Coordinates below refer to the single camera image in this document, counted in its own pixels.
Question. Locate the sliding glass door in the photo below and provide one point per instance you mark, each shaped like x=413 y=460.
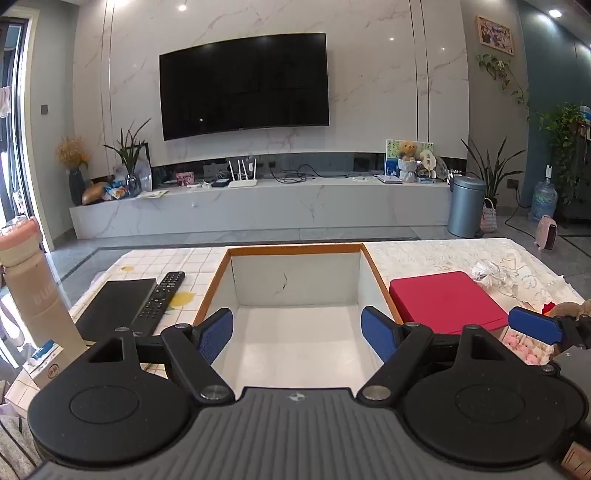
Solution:
x=23 y=138

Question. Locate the pink card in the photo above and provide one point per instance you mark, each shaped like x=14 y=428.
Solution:
x=184 y=178

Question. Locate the white router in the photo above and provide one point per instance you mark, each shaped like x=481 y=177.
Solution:
x=242 y=183

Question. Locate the black remote control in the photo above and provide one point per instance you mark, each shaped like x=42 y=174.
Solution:
x=159 y=300

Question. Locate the blue water jug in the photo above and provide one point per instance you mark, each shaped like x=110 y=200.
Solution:
x=544 y=198

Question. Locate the hanging vine plant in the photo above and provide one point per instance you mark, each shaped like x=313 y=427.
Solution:
x=503 y=69

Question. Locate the beige water bottle pink lid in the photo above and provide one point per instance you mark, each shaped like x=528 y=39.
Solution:
x=32 y=295

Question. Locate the potted long-leaf plant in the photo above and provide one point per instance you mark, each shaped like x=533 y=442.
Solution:
x=491 y=170

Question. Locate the green plant in glass vase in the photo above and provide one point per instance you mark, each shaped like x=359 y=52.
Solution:
x=131 y=157

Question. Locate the white round hand fan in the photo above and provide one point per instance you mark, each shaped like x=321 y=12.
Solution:
x=427 y=159

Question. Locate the grey tablet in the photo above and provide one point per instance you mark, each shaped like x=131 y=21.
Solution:
x=388 y=179

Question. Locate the white grid tablecloth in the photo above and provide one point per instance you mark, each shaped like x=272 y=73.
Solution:
x=194 y=267

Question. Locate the brown teddy bear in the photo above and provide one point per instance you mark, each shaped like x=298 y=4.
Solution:
x=408 y=150

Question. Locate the person's striped shirt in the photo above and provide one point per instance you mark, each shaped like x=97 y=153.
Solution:
x=14 y=443

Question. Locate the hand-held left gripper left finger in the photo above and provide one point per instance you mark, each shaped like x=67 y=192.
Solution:
x=217 y=334

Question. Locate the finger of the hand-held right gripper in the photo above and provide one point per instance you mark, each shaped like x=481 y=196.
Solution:
x=575 y=364
x=535 y=324

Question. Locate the papers on cabinet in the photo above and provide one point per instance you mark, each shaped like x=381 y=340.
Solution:
x=154 y=194

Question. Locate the pink space heater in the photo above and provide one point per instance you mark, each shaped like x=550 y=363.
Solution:
x=547 y=233

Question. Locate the black notebook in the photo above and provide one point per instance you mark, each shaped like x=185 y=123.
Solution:
x=113 y=307

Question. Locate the dark cabinet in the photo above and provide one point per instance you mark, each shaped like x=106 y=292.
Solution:
x=579 y=198

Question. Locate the crumpled clear plastic wrap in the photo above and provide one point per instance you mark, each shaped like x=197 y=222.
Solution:
x=496 y=272

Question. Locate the black set-top box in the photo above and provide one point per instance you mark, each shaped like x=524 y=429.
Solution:
x=220 y=182

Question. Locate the red box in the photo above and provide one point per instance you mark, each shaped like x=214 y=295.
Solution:
x=443 y=297

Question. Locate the brown plush toy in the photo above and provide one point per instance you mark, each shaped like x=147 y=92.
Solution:
x=570 y=308

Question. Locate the black curved television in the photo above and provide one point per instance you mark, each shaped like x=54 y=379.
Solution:
x=244 y=85

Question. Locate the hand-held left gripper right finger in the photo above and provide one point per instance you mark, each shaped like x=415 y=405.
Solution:
x=376 y=332

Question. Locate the orange-rimmed white box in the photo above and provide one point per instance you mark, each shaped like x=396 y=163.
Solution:
x=295 y=332

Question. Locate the dark vase with dried flowers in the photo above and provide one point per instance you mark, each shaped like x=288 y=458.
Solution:
x=76 y=184

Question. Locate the pink fluffy cloth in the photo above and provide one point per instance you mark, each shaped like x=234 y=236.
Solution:
x=526 y=348

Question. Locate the white blue milk carton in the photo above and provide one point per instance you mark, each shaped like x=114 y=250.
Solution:
x=44 y=364

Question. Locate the clear blue plastic bag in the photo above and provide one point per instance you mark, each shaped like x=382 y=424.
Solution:
x=144 y=174

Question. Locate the blue-grey trash can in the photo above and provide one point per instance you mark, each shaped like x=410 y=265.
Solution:
x=466 y=207

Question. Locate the framed wall picture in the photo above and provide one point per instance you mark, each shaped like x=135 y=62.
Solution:
x=495 y=34

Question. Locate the colourful snack bags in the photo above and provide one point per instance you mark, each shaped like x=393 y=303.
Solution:
x=115 y=189

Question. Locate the white marble television cabinet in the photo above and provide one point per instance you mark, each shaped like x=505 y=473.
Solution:
x=277 y=207

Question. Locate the brown gourd ornament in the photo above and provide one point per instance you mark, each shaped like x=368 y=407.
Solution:
x=94 y=194

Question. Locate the large leafy green plant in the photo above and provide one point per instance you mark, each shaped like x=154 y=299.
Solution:
x=563 y=134

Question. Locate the orange red crocheted toy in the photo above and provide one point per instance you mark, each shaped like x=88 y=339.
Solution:
x=548 y=308

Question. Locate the woven basket bag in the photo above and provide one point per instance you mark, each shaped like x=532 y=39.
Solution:
x=488 y=219

